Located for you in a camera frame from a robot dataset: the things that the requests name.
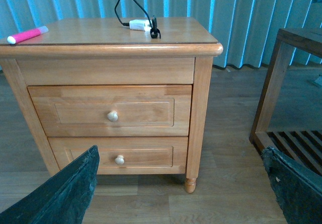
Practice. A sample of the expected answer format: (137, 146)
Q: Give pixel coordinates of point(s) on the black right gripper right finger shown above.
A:
(297, 188)

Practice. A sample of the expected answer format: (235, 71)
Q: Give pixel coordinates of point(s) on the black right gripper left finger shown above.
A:
(64, 198)

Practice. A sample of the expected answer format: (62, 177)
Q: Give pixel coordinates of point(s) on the drawer round knob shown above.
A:
(112, 116)
(119, 160)

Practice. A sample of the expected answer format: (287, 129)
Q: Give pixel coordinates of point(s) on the wooden drawer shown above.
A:
(142, 155)
(81, 111)

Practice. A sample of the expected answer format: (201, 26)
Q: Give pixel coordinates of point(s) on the pink marker with clear cap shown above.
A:
(26, 35)

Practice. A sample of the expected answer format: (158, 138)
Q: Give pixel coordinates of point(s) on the dark wooden side table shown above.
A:
(288, 115)

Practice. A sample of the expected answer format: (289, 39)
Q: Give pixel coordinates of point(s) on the light wooden nightstand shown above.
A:
(102, 52)

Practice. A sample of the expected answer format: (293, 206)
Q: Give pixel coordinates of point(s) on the pale blue pleated curtain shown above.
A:
(246, 28)

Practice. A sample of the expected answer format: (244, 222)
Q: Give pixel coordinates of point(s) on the white power adapter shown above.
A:
(140, 25)

